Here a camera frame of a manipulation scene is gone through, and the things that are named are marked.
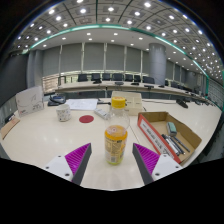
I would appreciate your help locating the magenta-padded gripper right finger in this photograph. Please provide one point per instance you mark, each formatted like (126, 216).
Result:
(146, 157)

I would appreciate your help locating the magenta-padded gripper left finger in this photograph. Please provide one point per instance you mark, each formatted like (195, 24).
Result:
(78, 156)

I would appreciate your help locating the yellow-capped clear drink bottle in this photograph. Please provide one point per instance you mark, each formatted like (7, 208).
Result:
(116, 140)

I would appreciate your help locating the open cardboard box red-edged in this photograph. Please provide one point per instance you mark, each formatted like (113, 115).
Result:
(151, 131)

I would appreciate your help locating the grey pen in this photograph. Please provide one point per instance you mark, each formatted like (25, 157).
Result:
(170, 144)

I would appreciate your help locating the teal eraser block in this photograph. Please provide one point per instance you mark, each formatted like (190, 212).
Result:
(171, 128)

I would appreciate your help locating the flat round red coaster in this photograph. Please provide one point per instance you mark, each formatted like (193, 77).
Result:
(86, 119)

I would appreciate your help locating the white patterned paper cup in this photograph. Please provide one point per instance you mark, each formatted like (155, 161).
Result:
(63, 113)

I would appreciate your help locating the small white rectangular pack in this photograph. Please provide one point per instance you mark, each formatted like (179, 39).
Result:
(101, 113)

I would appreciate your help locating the white printed paper sheet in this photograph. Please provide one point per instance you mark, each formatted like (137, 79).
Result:
(81, 104)

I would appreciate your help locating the black desk microphone base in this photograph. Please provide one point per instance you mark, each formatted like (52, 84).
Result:
(182, 103)

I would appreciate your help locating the white printed carton box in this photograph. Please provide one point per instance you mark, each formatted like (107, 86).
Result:
(30, 101)

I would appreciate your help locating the long curved conference desk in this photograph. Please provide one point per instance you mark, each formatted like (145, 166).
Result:
(110, 85)

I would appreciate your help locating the black flat device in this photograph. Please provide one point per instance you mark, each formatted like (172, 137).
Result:
(9, 117)

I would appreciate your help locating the row of black office chairs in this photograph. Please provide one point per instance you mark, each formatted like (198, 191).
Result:
(115, 77)

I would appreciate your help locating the round ceiling lights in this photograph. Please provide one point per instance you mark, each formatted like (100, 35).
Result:
(82, 10)

